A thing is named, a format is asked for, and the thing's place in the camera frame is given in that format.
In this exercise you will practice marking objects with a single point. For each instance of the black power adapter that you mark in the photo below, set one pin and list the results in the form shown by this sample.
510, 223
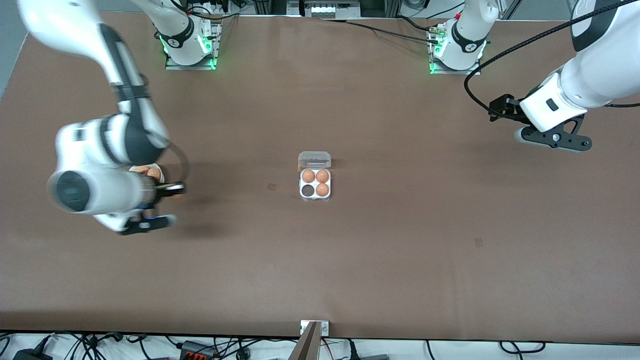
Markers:
30, 355

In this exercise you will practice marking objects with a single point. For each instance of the black orange connector box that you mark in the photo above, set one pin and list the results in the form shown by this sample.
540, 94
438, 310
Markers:
197, 349

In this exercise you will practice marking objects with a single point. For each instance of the white ceramic bowl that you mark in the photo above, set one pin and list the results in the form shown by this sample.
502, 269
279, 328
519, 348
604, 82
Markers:
162, 177

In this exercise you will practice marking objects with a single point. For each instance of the grey camera pole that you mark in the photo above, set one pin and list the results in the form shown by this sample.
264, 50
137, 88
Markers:
306, 347

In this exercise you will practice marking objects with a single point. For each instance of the clear plastic egg carton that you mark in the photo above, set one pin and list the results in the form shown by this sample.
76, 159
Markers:
315, 160

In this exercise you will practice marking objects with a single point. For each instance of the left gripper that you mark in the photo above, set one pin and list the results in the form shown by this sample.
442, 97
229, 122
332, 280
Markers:
506, 108

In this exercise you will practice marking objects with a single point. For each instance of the white terminal block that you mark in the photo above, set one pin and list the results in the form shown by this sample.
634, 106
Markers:
327, 9

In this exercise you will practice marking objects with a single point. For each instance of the metal table clamp bracket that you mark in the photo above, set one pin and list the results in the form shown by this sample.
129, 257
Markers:
325, 328

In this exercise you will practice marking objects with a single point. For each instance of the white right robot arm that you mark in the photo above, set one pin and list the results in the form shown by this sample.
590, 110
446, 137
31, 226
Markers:
95, 192

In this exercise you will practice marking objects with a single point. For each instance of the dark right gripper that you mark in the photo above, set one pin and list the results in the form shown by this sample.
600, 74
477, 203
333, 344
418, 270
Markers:
161, 192

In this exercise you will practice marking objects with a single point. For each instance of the black plug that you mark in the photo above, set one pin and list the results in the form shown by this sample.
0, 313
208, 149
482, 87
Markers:
353, 351

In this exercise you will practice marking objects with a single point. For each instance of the brown egg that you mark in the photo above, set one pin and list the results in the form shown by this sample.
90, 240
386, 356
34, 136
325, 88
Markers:
142, 170
322, 176
154, 174
308, 176
322, 189

